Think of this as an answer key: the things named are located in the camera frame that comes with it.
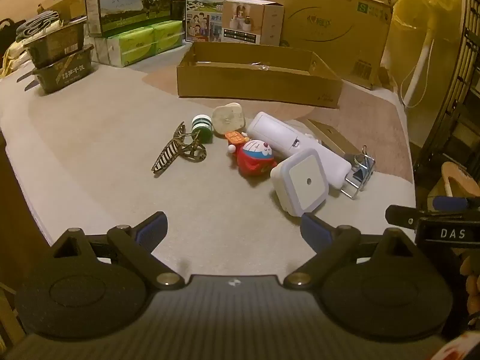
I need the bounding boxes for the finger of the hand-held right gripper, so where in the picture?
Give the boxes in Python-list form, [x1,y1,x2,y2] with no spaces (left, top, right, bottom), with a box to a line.
[431,195,480,212]
[385,204,424,231]

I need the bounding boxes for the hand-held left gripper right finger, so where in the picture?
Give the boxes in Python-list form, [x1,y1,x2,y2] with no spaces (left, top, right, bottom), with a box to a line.
[283,212,422,290]

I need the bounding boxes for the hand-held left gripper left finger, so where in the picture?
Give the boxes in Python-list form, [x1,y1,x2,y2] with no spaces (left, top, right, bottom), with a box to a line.
[49,212,184,290]

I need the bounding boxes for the white square night light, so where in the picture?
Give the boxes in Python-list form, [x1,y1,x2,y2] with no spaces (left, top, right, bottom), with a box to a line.
[270,148,330,217]

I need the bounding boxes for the metal wire clip with blue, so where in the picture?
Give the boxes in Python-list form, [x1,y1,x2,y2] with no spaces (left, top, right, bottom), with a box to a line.
[339,145,376,199]

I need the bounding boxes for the brown striped hair claw clip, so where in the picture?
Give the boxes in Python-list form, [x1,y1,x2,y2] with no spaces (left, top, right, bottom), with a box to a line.
[151,121,208,176]

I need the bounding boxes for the red and blue cat toy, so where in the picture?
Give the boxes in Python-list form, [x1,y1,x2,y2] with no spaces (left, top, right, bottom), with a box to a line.
[224,130,278,178]

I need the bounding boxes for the white oblong plastic device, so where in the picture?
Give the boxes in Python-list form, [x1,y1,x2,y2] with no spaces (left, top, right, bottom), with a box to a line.
[245,112,353,190]

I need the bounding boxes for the small white box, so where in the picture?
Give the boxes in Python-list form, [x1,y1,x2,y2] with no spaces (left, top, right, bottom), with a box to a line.
[191,114,214,144]

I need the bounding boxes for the beige rounded soap case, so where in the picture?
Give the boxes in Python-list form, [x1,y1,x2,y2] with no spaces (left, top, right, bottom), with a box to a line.
[212,102,246,136]

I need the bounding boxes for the shallow cardboard tray box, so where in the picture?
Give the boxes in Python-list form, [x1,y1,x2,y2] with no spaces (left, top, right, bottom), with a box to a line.
[176,41,344,109]

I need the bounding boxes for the person's right hand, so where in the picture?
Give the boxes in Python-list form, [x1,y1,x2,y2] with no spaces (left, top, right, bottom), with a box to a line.
[459,255,480,319]

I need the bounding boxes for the tan wooden object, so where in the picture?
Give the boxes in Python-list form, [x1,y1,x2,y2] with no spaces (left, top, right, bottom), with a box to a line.
[440,161,480,199]

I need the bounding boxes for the light fabric mat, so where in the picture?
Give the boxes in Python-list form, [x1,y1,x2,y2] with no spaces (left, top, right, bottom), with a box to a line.
[0,60,417,248]

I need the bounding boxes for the dark metal rack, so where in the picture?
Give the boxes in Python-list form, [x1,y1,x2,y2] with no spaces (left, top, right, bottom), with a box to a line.
[412,0,480,211]

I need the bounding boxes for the green tissue pack bundle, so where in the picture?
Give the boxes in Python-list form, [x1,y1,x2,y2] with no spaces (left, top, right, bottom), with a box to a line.
[92,20,184,68]

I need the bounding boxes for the fan wrapped in yellow plastic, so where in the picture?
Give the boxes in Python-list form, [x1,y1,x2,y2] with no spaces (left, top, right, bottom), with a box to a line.
[380,0,469,109]

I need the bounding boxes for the large brown cardboard box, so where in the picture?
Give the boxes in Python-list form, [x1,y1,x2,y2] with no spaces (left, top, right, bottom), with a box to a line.
[261,0,398,91]

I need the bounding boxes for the cream cloth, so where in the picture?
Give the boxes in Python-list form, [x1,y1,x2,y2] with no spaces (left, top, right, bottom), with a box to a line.
[2,39,34,79]

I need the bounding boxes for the black container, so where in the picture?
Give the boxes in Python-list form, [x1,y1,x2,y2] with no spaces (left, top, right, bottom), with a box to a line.
[169,0,187,21]

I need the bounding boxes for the white product box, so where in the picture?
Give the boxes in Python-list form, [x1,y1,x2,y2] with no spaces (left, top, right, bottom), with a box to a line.
[221,0,285,46]

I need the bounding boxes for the green milk carton box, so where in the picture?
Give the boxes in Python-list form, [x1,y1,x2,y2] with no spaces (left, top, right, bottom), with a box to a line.
[84,0,171,38]

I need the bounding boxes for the folded grey cloths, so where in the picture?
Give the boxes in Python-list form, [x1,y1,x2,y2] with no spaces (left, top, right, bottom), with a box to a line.
[15,9,61,40]

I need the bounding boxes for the dark bag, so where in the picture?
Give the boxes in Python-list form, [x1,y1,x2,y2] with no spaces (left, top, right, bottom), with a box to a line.
[0,19,27,57]

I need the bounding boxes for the brown cardboard sheet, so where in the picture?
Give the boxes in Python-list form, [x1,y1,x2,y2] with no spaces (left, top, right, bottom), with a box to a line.
[37,0,89,21]

